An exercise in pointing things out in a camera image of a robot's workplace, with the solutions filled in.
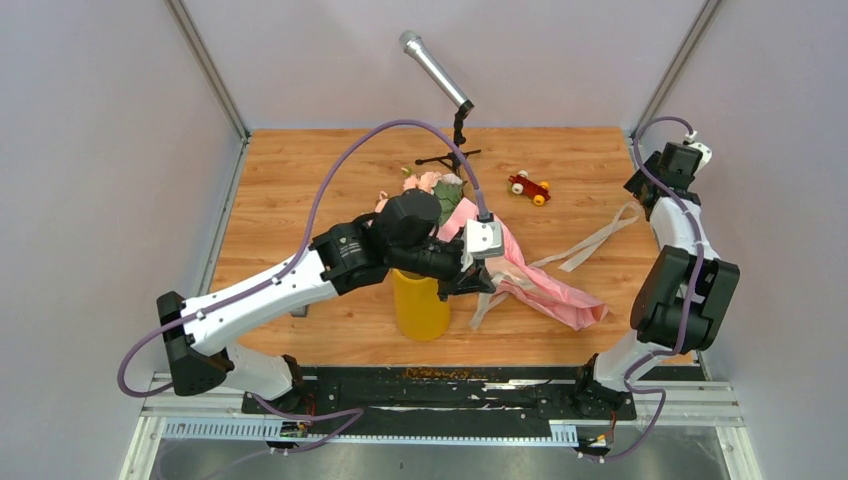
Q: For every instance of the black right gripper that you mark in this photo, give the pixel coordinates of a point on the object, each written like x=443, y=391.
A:
x=635, y=183

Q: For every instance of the silver microphone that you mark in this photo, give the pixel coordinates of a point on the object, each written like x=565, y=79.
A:
x=413, y=46

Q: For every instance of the black tripod microphone stand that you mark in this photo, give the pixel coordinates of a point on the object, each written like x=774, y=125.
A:
x=450, y=160

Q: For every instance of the white printed ribbon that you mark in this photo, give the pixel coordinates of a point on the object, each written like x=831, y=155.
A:
x=576, y=245

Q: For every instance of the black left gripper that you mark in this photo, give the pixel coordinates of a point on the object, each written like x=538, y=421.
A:
x=474, y=279

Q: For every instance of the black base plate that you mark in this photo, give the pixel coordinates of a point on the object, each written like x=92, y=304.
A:
x=482, y=402

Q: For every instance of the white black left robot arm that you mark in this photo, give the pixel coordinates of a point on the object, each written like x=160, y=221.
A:
x=203, y=353

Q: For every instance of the grey building brick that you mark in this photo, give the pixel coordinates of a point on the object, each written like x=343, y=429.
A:
x=301, y=312

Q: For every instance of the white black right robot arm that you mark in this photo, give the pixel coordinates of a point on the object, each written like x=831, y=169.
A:
x=683, y=301

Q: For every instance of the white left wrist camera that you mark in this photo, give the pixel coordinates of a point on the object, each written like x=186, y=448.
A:
x=482, y=240

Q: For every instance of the pink flower bouquet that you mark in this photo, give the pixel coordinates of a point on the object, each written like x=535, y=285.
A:
x=456, y=209

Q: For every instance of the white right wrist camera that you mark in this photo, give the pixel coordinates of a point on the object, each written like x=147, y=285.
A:
x=705, y=152

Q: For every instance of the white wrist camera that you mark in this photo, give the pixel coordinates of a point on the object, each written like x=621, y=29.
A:
x=705, y=152
x=482, y=240

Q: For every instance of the yellow cylindrical vase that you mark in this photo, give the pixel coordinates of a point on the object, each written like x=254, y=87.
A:
x=420, y=313

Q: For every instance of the red toy car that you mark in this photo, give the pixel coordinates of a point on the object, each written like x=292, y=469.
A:
x=537, y=191

